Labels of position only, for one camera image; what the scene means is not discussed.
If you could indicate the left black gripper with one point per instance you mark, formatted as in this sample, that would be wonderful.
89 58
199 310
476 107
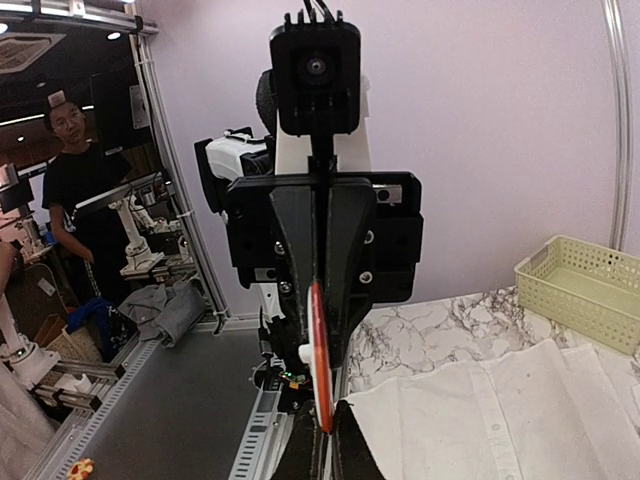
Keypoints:
360 232

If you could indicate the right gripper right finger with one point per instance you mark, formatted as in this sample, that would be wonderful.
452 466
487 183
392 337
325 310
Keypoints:
351 456

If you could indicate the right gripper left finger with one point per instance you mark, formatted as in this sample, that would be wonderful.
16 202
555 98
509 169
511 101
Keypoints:
303 453

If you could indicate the round red white badge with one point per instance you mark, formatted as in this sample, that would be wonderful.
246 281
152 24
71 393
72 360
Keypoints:
315 354

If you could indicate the white button shirt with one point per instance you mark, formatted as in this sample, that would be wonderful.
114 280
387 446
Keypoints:
542 413

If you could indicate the pink flower brooch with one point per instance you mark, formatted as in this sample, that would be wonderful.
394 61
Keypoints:
81 470

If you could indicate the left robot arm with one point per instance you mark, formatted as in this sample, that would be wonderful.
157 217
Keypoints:
334 242

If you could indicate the grey cloth pile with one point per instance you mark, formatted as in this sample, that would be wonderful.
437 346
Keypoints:
165 312

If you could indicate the person in black shirt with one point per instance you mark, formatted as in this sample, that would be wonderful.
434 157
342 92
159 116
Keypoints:
81 222

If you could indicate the green plastic basket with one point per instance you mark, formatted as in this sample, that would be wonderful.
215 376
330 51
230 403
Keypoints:
588 288

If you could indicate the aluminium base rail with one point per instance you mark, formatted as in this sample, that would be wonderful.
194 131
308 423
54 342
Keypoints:
291 417

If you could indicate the white slotted cable duct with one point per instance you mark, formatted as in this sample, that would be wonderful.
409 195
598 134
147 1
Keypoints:
256 440

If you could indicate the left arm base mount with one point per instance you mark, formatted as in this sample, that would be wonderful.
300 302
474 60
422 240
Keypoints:
271 375

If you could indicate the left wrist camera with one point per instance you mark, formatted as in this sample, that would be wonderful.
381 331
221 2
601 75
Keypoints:
320 93

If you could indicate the left aluminium frame post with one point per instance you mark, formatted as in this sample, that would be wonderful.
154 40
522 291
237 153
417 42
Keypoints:
622 87

